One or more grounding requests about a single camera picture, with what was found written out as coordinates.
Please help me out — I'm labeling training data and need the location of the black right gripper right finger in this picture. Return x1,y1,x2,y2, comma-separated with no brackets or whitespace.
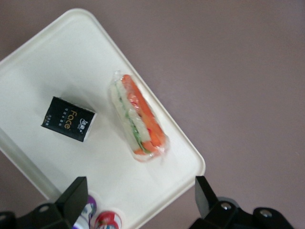
188,176,295,229

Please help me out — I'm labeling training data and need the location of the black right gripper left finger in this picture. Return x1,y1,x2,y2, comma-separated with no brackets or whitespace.
0,176,89,229

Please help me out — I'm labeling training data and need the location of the plastic-wrapped sandwich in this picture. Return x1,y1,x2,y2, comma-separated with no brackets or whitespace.
108,70,171,164

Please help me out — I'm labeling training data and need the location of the white plastic tray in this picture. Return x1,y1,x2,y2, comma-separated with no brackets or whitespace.
0,8,206,229

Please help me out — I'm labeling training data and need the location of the purple yoghurt cup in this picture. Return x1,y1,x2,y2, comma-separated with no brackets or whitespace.
73,194,101,229

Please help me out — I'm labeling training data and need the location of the red yoghurt cup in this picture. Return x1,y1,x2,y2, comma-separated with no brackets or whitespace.
93,208,123,229

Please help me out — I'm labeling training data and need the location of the black Face tissue pack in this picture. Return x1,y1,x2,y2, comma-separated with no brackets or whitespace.
41,96,98,143

